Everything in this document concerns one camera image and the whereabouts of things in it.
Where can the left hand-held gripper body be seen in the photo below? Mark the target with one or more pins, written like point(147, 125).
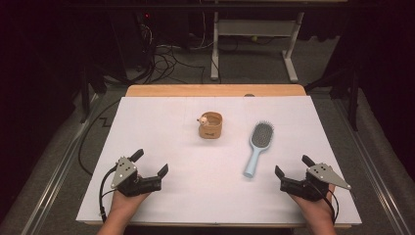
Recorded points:
point(130, 182)

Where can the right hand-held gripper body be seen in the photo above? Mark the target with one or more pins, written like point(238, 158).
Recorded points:
point(306, 187)

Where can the light blue hairbrush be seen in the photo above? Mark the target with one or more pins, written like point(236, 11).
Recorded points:
point(261, 134)

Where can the brown round holder with figurine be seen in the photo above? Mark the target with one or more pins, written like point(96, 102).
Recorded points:
point(211, 130)

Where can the person's left hand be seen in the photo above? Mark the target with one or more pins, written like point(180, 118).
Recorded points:
point(125, 204)

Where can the person's right hand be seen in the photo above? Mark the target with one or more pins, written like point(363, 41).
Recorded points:
point(314, 209)

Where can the white board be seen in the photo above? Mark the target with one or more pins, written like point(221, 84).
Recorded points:
point(182, 182)

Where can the black stand leg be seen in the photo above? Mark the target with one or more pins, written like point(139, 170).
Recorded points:
point(85, 94)
point(352, 94)

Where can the wooden table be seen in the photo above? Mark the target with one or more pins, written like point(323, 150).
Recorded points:
point(212, 90)

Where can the black computer tower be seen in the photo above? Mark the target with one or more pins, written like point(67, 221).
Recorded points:
point(130, 39)

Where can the aluminium floor rail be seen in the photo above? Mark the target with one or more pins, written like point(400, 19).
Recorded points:
point(375, 169)
point(55, 176)

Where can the white metal stand frame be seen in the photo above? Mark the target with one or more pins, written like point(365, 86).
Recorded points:
point(254, 27)

